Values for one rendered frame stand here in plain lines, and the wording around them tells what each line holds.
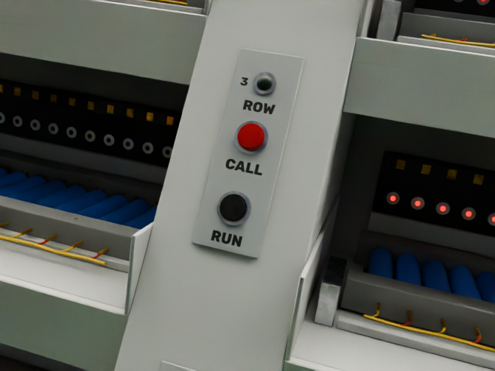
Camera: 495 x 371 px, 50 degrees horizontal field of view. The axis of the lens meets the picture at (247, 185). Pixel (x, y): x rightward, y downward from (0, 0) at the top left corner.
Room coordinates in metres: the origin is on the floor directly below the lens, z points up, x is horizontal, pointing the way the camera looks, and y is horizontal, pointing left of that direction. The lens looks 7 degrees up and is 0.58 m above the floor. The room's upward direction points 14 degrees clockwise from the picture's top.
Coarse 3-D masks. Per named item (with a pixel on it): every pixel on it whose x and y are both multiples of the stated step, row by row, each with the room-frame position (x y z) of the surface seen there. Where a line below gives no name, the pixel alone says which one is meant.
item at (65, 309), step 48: (0, 144) 0.53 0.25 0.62; (48, 144) 0.52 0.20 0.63; (0, 240) 0.39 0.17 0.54; (144, 240) 0.31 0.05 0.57; (0, 288) 0.34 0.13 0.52; (48, 288) 0.33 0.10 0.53; (96, 288) 0.34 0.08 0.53; (0, 336) 0.35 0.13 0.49; (48, 336) 0.34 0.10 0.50; (96, 336) 0.33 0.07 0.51
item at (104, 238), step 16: (0, 208) 0.39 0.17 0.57; (16, 208) 0.39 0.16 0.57; (32, 208) 0.39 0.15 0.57; (48, 208) 0.39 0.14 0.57; (0, 224) 0.39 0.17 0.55; (16, 224) 0.39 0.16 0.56; (32, 224) 0.39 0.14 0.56; (48, 224) 0.38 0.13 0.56; (64, 224) 0.38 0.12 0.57; (80, 224) 0.38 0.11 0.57; (96, 224) 0.38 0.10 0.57; (112, 224) 0.38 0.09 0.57; (16, 240) 0.37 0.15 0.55; (48, 240) 0.37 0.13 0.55; (64, 240) 0.38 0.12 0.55; (80, 240) 0.38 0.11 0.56; (96, 240) 0.37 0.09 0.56; (112, 240) 0.37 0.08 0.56; (128, 240) 0.37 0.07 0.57; (80, 256) 0.36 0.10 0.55; (96, 256) 0.36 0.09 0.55; (112, 256) 0.37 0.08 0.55; (128, 256) 0.37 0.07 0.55
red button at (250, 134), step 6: (246, 126) 0.30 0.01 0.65; (252, 126) 0.30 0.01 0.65; (258, 126) 0.30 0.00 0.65; (240, 132) 0.30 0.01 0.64; (246, 132) 0.30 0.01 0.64; (252, 132) 0.30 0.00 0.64; (258, 132) 0.30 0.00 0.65; (240, 138) 0.30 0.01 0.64; (246, 138) 0.30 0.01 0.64; (252, 138) 0.30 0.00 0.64; (258, 138) 0.30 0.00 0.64; (240, 144) 0.30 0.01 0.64; (246, 144) 0.30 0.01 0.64; (252, 144) 0.30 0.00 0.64; (258, 144) 0.30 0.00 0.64
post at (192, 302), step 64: (256, 0) 0.31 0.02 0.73; (320, 0) 0.30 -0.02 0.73; (320, 64) 0.30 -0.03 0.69; (192, 128) 0.32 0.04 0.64; (320, 128) 0.30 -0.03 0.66; (192, 192) 0.31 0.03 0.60; (320, 192) 0.30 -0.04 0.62; (192, 256) 0.31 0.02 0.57; (128, 320) 0.32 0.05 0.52; (192, 320) 0.31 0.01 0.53; (256, 320) 0.30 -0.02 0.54
